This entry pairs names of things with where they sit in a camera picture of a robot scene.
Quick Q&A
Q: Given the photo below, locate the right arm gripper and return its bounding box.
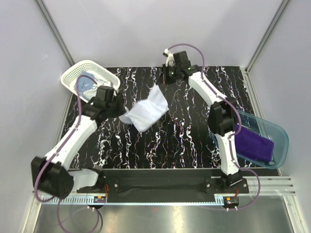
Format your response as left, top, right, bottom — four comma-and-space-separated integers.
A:
156, 64, 180, 85

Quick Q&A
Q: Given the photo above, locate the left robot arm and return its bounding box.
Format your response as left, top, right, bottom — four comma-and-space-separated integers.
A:
31, 95, 125, 200

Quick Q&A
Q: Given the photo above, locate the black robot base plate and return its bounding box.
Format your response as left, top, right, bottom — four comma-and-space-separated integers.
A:
79, 168, 249, 194

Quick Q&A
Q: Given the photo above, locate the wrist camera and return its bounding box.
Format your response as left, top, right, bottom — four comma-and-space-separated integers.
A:
95, 85, 115, 102
163, 49, 191, 68

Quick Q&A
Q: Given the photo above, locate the blue transparent plastic tray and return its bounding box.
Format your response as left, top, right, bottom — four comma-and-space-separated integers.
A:
207, 102, 289, 175

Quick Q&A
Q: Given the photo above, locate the white towel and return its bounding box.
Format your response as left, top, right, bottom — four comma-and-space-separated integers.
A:
119, 85, 169, 133

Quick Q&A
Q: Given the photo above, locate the purple microfiber towel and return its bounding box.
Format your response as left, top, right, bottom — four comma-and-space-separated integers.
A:
235, 126, 275, 162

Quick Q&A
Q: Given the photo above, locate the aluminium frame rail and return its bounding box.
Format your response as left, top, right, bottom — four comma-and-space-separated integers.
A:
38, 177, 295, 206

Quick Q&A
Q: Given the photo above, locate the white perforated laundry basket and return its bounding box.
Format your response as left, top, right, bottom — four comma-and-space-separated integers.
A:
60, 60, 121, 102

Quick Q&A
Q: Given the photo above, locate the light blue towel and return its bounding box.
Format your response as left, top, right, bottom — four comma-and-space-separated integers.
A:
75, 71, 101, 95

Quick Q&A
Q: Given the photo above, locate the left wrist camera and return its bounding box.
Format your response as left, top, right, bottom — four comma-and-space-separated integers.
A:
95, 85, 115, 102

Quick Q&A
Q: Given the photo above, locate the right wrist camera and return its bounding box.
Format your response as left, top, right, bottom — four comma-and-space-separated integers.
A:
163, 49, 191, 68

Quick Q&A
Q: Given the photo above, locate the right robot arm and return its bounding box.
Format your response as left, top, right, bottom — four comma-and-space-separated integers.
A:
160, 64, 242, 193

